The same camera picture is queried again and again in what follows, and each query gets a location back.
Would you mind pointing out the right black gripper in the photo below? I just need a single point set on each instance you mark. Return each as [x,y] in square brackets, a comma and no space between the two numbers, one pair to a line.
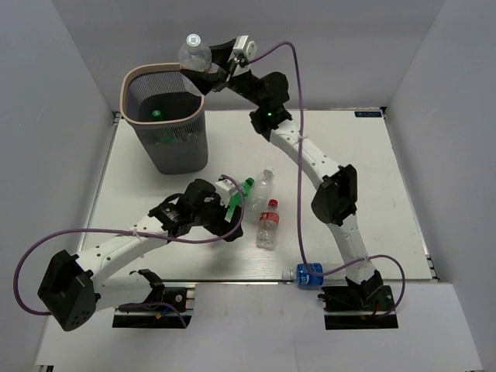
[208,82]

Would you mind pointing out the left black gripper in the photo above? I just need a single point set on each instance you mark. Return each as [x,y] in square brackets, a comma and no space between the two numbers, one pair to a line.
[222,227]

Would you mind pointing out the green bottle with green cap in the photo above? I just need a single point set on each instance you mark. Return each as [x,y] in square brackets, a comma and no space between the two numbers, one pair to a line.
[235,197]

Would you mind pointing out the clear bottle blue white label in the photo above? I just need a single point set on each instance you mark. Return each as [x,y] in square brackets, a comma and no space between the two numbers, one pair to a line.
[195,55]

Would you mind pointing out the clear bottle with white cap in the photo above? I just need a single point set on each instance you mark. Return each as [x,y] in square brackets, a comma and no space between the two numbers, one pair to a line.
[259,195]

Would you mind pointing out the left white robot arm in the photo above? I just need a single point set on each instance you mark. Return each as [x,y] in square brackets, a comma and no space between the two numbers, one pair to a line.
[75,286]

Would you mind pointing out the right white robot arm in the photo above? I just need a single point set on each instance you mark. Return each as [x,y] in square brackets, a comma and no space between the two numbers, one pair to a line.
[335,199]

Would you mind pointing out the grey bin with beige rim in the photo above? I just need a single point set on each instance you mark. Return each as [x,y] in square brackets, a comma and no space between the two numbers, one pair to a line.
[178,143]

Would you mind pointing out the clear bottle red label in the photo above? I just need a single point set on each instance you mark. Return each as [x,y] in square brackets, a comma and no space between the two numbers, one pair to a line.
[267,226]

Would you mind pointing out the blue table corner label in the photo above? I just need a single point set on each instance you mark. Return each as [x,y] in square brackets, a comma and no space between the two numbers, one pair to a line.
[368,114]

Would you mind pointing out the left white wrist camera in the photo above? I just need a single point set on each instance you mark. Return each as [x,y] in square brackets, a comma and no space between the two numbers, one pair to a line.
[225,188]

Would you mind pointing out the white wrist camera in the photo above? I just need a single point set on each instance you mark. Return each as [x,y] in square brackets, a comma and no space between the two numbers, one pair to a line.
[244,50]
[225,188]

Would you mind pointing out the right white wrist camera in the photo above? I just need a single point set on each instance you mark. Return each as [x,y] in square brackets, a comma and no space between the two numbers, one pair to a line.
[244,50]

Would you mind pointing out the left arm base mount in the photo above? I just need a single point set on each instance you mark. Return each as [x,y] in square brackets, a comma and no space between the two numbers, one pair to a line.
[170,307]

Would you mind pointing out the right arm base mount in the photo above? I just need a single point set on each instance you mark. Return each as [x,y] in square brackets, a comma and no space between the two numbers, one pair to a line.
[344,311]

